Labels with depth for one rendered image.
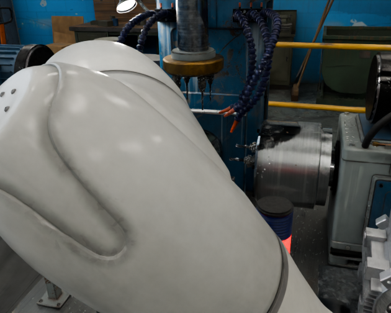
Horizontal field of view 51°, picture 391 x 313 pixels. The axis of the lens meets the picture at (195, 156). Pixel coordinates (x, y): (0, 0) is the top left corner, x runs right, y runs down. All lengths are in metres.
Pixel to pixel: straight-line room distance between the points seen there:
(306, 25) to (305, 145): 5.21
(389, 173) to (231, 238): 0.91
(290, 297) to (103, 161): 0.15
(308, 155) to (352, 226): 0.23
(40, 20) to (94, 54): 7.70
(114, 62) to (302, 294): 0.21
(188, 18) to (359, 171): 0.60
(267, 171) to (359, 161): 0.23
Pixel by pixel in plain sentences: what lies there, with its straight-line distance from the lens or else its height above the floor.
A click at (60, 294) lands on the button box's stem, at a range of 1.17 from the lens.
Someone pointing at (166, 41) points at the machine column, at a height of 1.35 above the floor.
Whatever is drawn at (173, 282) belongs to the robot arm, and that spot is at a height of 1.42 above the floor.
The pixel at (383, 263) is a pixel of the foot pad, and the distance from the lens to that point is 0.83.
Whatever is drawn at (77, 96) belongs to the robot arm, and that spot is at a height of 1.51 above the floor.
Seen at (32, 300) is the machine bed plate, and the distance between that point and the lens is 1.19.
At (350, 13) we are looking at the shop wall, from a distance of 6.25.
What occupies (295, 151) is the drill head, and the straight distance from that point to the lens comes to 1.11.
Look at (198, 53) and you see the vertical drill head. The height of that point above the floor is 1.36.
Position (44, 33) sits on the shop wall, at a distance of 8.03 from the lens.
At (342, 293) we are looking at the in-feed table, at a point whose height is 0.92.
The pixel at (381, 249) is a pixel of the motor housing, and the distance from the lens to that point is 0.88.
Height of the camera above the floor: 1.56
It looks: 24 degrees down
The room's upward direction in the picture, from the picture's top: 2 degrees counter-clockwise
